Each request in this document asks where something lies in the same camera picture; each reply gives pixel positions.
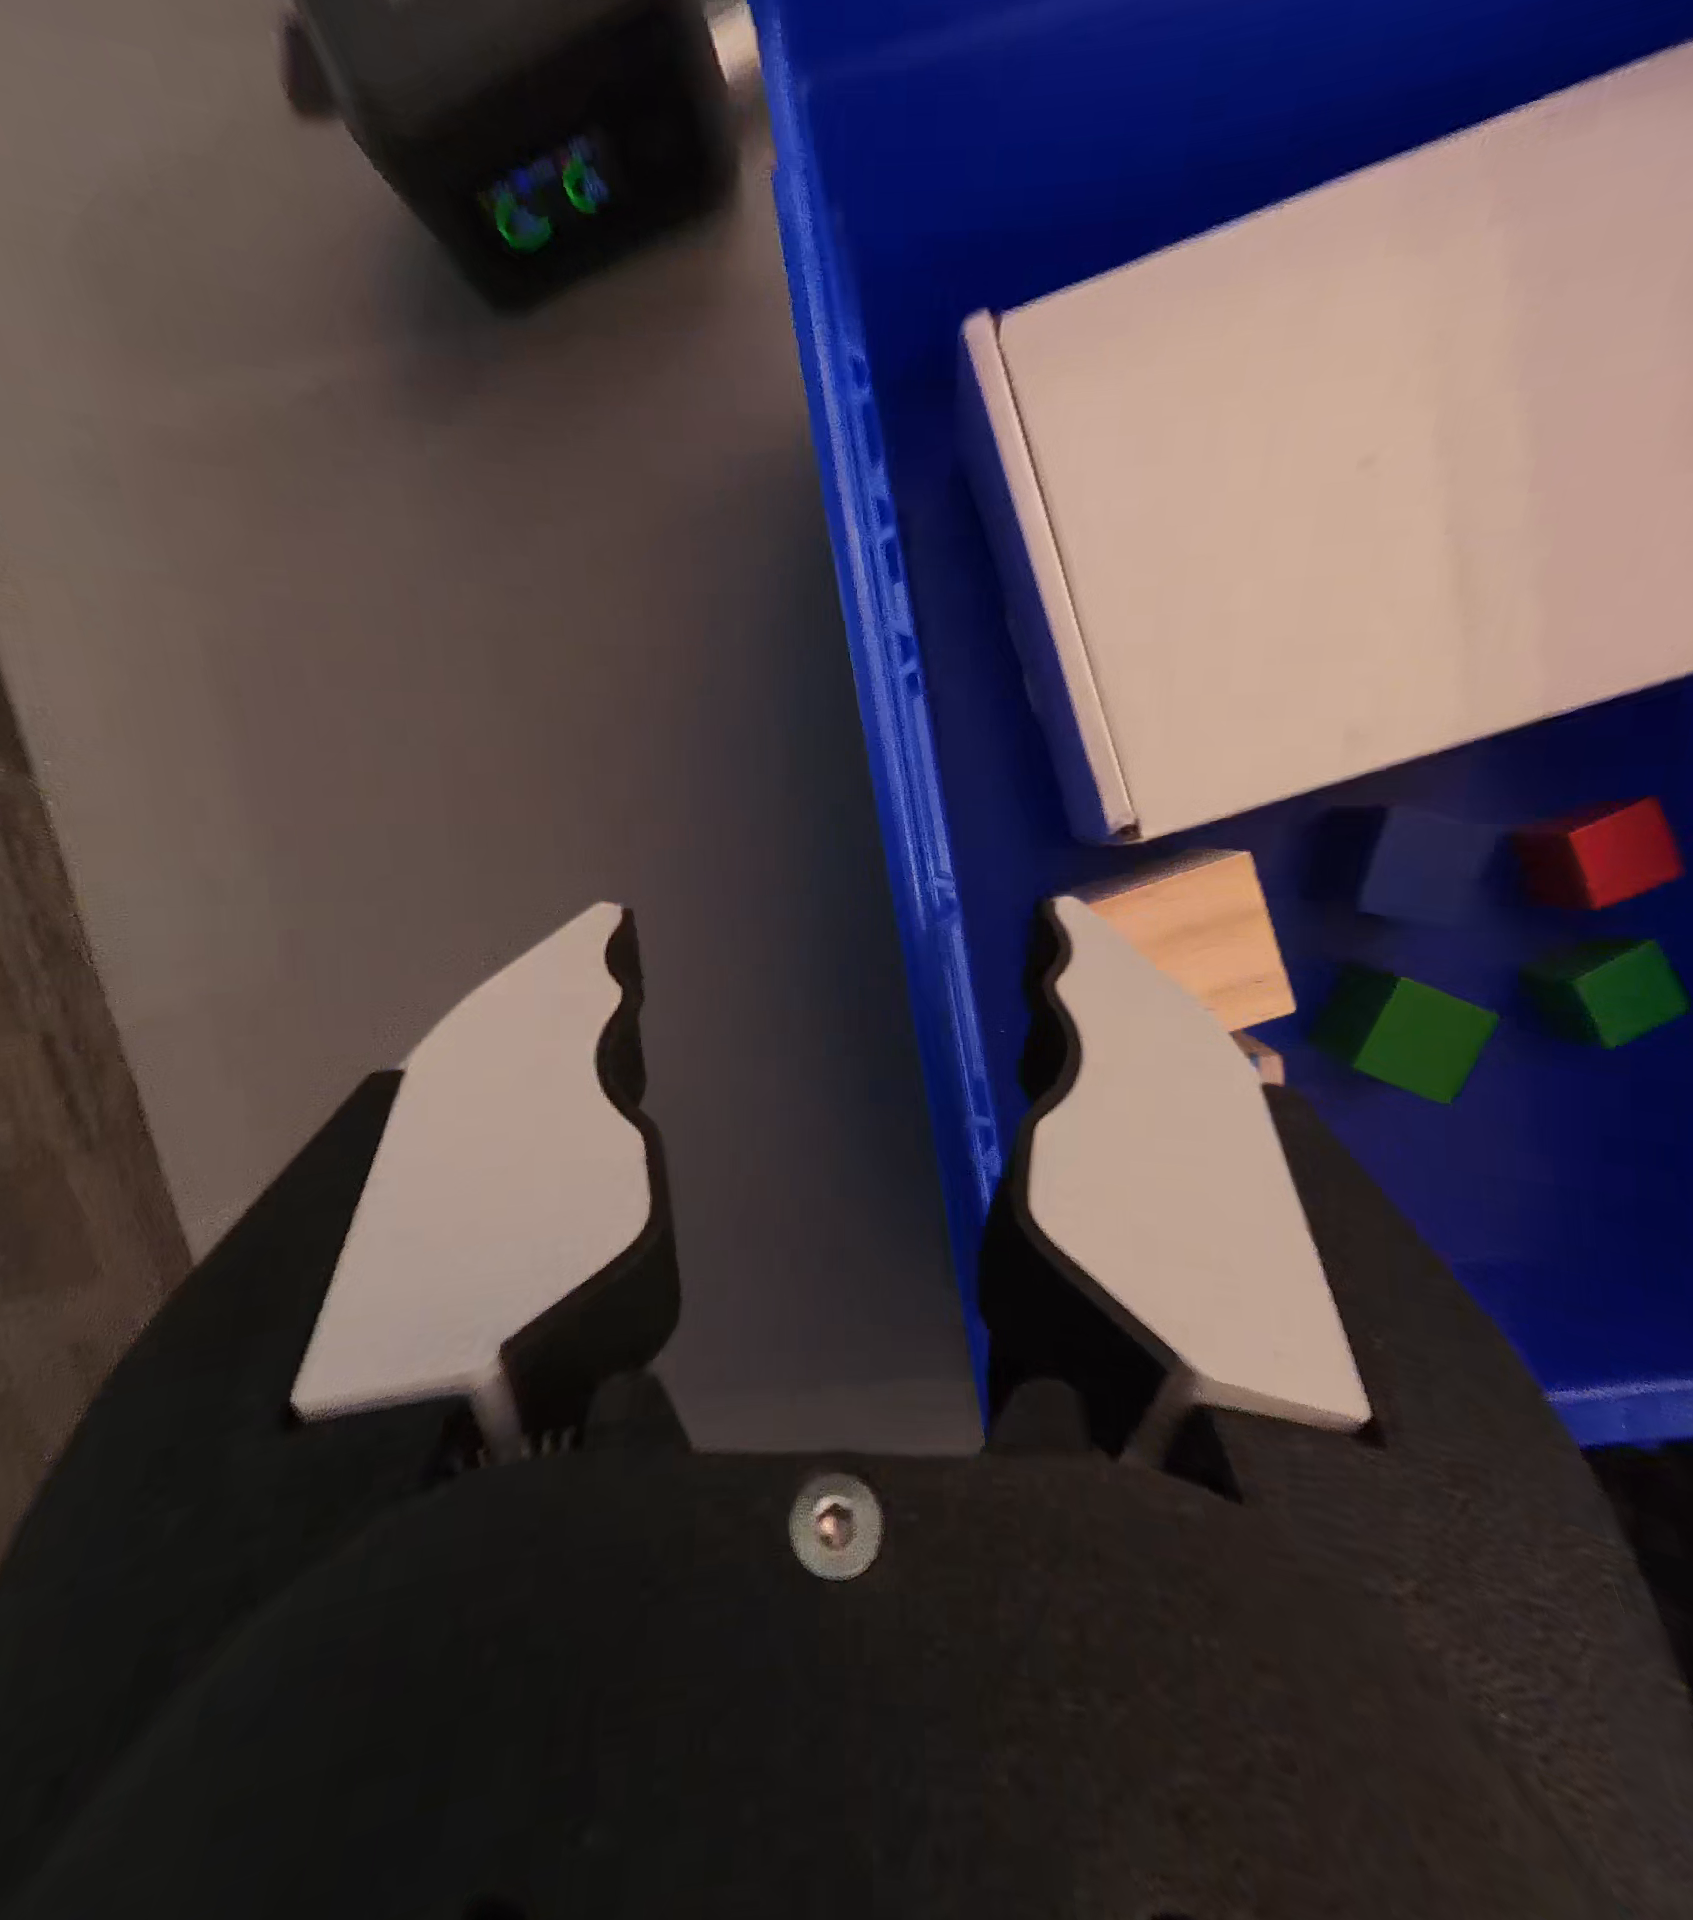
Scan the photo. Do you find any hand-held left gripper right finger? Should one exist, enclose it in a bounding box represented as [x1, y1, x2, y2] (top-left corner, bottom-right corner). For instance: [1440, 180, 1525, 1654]
[978, 893, 1376, 1469]

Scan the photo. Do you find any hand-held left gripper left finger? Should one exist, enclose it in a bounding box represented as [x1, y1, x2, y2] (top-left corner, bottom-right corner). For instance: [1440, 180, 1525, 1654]
[288, 900, 683, 1454]

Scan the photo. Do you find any plain wooden cube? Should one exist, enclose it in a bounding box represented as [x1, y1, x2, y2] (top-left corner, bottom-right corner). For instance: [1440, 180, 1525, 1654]
[1080, 850, 1298, 1037]

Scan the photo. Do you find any green wooden cube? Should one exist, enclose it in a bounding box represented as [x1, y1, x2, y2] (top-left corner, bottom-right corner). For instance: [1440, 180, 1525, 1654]
[1313, 962, 1502, 1106]
[1521, 937, 1690, 1047]

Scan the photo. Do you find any dark blue wooden cube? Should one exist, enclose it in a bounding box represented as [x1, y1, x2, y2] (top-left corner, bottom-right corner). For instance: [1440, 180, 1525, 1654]
[1335, 802, 1516, 920]

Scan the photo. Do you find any red wooden cube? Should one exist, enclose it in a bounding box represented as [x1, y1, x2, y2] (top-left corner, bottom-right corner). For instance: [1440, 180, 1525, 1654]
[1512, 796, 1686, 914]

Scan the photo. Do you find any white cardboard mailer box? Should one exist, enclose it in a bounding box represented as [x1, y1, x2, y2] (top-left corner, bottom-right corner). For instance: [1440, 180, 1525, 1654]
[959, 14, 1693, 844]

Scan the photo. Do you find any blue plastic bin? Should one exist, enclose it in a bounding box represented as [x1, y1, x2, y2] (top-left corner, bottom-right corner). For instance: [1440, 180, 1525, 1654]
[749, 0, 1693, 1447]

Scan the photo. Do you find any black device with green lights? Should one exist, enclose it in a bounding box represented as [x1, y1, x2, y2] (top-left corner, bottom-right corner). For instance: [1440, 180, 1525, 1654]
[284, 0, 767, 313]

